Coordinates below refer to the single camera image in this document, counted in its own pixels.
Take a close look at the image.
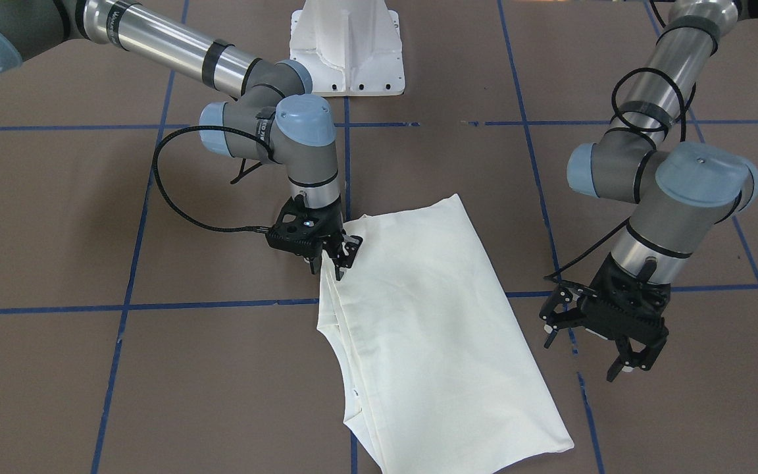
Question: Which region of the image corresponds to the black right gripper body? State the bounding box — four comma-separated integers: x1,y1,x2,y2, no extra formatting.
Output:
284,197,348,261

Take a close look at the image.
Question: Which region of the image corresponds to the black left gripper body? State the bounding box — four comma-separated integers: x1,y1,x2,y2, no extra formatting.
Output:
583,254,671,347

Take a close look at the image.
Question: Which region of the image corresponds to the white camera mast pedestal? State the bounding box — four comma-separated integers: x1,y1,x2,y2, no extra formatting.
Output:
290,1,406,97

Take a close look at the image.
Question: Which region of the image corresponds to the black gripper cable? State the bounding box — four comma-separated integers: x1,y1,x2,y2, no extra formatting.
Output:
543,0,695,284
152,125,288,234

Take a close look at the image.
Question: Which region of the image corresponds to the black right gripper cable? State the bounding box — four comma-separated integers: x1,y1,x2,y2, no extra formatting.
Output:
152,125,288,234

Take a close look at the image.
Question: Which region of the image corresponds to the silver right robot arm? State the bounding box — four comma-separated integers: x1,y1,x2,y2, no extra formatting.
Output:
0,1,363,279

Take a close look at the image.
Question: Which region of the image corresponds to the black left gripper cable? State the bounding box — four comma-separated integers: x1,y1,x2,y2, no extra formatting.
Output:
543,0,695,284

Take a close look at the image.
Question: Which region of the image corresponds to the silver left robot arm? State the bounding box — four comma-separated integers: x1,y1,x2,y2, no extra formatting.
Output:
565,1,758,381

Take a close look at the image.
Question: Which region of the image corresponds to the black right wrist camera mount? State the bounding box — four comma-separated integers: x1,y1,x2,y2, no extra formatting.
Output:
265,210,322,258

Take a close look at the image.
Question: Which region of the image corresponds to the cream long-sleeve cat shirt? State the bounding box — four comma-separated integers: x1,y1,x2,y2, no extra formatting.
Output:
318,195,574,473

